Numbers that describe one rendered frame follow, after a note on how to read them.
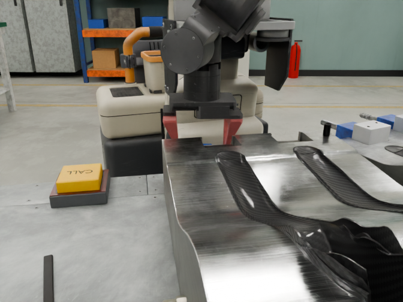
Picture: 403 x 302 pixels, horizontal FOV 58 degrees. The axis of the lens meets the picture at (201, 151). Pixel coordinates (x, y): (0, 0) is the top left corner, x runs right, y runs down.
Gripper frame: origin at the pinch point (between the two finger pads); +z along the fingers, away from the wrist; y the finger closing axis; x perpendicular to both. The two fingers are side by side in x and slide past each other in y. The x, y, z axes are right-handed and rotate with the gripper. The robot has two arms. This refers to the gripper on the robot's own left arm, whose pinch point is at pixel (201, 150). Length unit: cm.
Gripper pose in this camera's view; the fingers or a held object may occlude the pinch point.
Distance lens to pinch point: 60.1
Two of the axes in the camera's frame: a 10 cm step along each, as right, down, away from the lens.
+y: 10.0, -0.2, 0.7
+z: -0.1, 9.3, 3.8
